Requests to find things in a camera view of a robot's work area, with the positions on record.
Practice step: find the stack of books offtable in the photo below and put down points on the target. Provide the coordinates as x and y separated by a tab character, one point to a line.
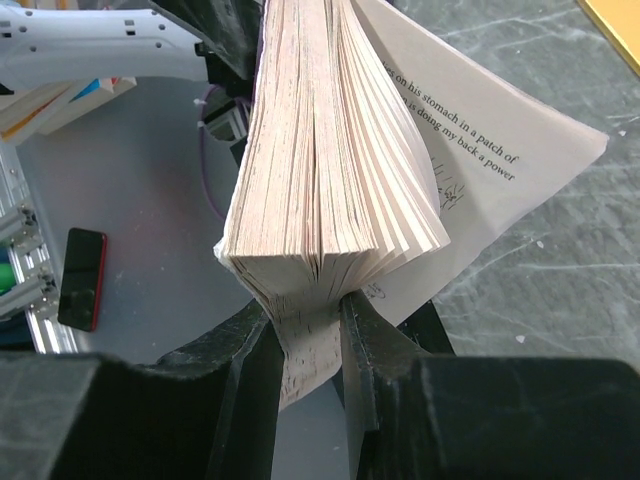
46	109

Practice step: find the aluminium frame rail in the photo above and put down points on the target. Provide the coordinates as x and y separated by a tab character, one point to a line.
36	293

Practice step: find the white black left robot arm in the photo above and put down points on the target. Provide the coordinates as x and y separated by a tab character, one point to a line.
43	46

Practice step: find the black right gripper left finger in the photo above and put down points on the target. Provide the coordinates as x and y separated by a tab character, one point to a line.
207	410

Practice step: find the purple 117-storey treehouse book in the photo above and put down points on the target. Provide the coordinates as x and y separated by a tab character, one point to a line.
378	158

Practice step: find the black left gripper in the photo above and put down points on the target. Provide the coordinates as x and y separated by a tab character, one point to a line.
229	38

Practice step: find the yellow book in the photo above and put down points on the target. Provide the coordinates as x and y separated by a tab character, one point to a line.
618	21

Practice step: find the black red smartphone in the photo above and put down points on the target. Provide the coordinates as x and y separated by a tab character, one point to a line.
82	278

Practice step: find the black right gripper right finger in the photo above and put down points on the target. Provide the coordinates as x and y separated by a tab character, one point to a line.
421	412

